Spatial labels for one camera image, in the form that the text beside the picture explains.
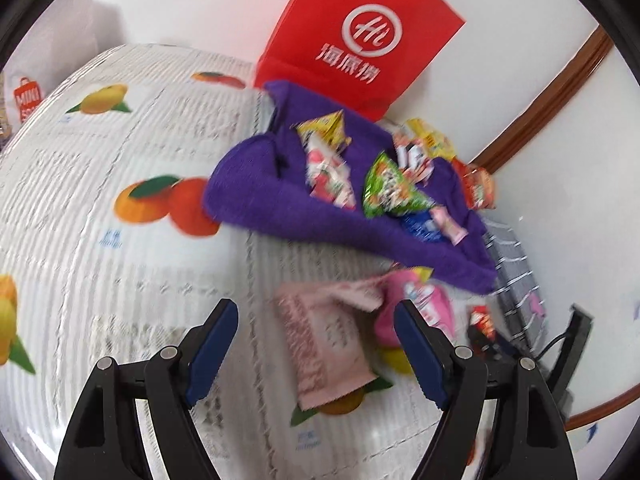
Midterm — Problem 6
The strawberry white snack packet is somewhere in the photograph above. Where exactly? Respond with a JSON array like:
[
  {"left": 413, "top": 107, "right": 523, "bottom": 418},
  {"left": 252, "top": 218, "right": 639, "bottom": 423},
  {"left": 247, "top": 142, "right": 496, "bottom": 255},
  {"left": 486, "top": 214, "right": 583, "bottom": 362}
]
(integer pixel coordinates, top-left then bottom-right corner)
[{"left": 305, "top": 134, "right": 356, "bottom": 210}]

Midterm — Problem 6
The pale pink long packet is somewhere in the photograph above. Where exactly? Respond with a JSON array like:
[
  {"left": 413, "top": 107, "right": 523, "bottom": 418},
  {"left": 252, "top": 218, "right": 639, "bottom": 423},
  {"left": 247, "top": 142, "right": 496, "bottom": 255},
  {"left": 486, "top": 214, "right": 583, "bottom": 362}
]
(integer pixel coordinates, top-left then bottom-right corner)
[{"left": 274, "top": 278, "right": 384, "bottom": 411}]

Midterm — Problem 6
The orange chips bag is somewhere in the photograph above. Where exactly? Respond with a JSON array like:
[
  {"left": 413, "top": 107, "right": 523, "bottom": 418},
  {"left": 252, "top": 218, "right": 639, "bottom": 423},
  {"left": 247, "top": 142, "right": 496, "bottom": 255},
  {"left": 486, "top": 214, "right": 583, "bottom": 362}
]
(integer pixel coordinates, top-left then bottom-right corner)
[{"left": 451, "top": 158, "right": 496, "bottom": 210}]

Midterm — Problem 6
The yellow triangular snack packet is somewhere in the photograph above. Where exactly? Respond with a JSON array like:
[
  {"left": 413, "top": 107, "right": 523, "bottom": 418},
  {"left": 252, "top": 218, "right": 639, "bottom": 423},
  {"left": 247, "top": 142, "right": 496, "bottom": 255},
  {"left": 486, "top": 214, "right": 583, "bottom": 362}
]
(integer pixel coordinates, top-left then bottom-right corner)
[{"left": 293, "top": 110, "right": 352, "bottom": 153}]

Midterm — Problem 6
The red paper shopping bag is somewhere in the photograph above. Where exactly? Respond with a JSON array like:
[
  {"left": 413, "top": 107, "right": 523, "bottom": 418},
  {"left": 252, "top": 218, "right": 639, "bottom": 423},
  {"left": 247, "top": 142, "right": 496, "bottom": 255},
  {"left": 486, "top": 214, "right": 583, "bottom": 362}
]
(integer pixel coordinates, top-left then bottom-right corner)
[{"left": 255, "top": 0, "right": 464, "bottom": 122}]

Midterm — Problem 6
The brown wooden door frame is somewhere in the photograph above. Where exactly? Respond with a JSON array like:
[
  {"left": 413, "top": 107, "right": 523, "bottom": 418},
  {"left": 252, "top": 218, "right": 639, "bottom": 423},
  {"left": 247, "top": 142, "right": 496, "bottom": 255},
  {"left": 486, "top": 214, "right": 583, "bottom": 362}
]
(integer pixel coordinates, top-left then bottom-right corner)
[{"left": 472, "top": 25, "right": 614, "bottom": 174}]

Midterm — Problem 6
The magenta snack bag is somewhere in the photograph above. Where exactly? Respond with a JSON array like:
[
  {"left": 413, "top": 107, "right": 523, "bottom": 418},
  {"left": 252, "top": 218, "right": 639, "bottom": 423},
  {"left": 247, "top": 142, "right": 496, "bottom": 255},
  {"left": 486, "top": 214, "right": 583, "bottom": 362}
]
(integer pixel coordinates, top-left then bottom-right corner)
[{"left": 373, "top": 266, "right": 454, "bottom": 348}]

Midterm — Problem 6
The grey checked star cloth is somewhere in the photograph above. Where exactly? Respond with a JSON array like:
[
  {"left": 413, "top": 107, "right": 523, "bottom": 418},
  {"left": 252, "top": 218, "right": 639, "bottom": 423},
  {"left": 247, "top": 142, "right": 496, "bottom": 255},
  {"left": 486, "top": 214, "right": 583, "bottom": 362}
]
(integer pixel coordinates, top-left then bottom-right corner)
[{"left": 483, "top": 218, "right": 547, "bottom": 354}]

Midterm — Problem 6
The pink peach snack packet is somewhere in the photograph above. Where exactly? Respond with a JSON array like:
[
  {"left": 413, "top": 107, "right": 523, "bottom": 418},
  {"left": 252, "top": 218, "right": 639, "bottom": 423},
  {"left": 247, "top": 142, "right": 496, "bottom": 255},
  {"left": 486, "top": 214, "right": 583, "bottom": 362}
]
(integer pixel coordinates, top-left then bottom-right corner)
[{"left": 430, "top": 206, "right": 468, "bottom": 246}]

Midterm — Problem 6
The yellow chips bag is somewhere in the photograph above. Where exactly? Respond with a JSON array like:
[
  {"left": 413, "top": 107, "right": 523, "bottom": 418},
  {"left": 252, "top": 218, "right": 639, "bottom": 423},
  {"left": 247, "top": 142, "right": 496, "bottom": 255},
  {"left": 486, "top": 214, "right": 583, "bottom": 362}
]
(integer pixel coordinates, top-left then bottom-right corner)
[{"left": 405, "top": 118, "right": 457, "bottom": 162}]

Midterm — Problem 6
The white plastic bag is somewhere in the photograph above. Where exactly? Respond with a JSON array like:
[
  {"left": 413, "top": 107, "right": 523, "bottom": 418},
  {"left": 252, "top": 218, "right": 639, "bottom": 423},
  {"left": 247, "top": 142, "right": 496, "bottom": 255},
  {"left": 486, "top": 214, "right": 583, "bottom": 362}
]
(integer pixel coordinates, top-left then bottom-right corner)
[{"left": 2, "top": 58, "right": 56, "bottom": 133}]

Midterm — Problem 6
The purple towel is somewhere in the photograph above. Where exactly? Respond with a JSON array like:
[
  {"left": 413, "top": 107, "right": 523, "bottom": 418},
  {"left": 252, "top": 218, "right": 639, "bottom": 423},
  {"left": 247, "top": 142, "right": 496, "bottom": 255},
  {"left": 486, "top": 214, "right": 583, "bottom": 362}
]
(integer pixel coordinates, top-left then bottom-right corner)
[{"left": 203, "top": 80, "right": 497, "bottom": 295}]

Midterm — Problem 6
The fruit print tablecloth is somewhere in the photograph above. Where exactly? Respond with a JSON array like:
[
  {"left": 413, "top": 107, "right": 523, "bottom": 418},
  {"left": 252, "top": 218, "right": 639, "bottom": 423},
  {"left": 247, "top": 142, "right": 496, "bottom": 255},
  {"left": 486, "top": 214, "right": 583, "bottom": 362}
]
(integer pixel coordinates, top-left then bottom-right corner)
[{"left": 1, "top": 44, "right": 496, "bottom": 479}]

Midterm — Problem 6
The blue snack packet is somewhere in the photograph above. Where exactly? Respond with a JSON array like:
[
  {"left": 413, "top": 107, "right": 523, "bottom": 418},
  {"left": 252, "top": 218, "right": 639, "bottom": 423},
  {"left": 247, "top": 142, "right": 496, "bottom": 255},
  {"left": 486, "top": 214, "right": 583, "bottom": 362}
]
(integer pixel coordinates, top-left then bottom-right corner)
[{"left": 400, "top": 210, "right": 445, "bottom": 243}]

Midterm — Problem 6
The small red snack packet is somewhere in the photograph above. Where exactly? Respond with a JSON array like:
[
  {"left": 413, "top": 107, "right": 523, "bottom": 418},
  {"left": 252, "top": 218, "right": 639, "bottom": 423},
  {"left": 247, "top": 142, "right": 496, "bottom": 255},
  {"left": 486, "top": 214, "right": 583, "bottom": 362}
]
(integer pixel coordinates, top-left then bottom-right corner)
[{"left": 470, "top": 306, "right": 497, "bottom": 341}]

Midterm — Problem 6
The panda print snack packet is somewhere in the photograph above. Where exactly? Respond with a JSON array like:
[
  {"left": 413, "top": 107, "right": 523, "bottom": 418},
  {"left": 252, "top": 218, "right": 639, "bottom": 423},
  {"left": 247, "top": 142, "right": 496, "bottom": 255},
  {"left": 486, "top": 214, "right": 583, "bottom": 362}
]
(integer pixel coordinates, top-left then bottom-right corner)
[{"left": 392, "top": 130, "right": 434, "bottom": 184}]

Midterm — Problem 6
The green snack bag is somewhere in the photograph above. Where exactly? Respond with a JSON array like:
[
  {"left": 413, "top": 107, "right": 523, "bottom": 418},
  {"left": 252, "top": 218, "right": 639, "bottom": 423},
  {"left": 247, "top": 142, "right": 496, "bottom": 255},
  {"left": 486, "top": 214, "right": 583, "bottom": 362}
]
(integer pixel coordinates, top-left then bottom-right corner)
[{"left": 362, "top": 152, "right": 436, "bottom": 218}]

